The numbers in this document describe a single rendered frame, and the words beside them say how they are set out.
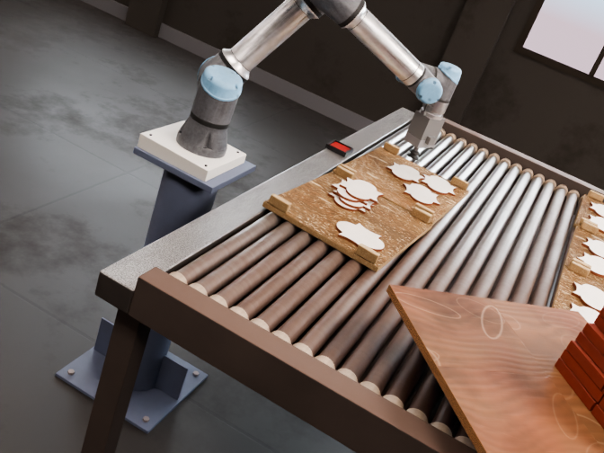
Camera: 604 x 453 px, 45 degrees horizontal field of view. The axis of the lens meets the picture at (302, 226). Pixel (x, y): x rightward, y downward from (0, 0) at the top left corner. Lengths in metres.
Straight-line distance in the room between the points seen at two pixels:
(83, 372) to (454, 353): 1.53
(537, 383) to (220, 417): 1.41
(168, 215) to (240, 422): 0.81
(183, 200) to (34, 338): 0.86
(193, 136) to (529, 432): 1.25
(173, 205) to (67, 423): 0.77
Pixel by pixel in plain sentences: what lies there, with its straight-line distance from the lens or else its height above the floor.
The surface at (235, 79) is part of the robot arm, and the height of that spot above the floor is 1.13.
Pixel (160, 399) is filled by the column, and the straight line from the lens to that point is 2.58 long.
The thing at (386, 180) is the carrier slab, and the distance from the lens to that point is 2.33.
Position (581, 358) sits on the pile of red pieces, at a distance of 1.48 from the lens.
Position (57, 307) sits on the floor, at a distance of 2.89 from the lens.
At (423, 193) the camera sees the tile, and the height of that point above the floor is 0.94.
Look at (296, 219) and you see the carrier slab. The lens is 1.85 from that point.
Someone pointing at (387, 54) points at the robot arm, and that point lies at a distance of 2.10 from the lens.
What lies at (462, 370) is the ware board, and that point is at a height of 1.04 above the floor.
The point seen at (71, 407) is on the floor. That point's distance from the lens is 2.50.
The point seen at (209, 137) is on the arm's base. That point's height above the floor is 0.96.
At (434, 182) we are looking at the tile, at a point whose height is 0.94.
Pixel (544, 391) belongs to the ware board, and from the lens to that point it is 1.43.
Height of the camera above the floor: 1.74
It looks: 26 degrees down
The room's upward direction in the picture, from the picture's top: 21 degrees clockwise
